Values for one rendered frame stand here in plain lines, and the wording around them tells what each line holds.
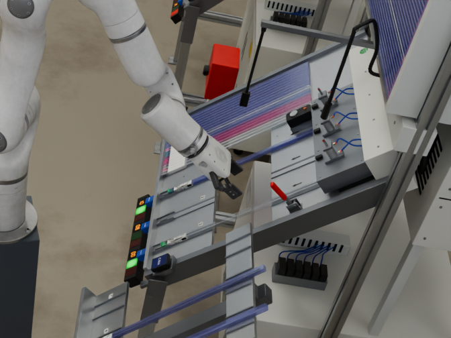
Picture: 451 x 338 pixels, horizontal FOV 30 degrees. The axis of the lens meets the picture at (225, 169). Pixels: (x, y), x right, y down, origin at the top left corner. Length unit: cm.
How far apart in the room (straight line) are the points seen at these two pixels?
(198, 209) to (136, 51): 62
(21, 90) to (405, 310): 128
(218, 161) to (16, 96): 51
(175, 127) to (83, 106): 200
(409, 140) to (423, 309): 82
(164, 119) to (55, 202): 155
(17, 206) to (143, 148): 156
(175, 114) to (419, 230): 67
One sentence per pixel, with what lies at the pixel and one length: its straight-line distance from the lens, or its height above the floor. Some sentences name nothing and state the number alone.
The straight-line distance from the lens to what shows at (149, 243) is 232.
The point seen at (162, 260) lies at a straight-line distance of 219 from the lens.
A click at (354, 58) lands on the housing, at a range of 235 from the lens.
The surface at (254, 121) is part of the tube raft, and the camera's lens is 248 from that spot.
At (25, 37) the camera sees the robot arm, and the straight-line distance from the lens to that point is 193.
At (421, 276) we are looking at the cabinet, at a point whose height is 62.
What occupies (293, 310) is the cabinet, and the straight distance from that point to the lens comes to 242.
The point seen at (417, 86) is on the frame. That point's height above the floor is 147.
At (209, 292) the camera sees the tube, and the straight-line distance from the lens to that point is 189.
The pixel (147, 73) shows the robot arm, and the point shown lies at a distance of 191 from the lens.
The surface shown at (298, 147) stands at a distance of 230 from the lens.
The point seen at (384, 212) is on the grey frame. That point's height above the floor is 112.
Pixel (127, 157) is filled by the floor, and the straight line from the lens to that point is 371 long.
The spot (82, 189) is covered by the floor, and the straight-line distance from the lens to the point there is 353.
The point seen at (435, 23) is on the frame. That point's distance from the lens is 177.
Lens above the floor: 239
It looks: 39 degrees down
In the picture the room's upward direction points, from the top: 15 degrees clockwise
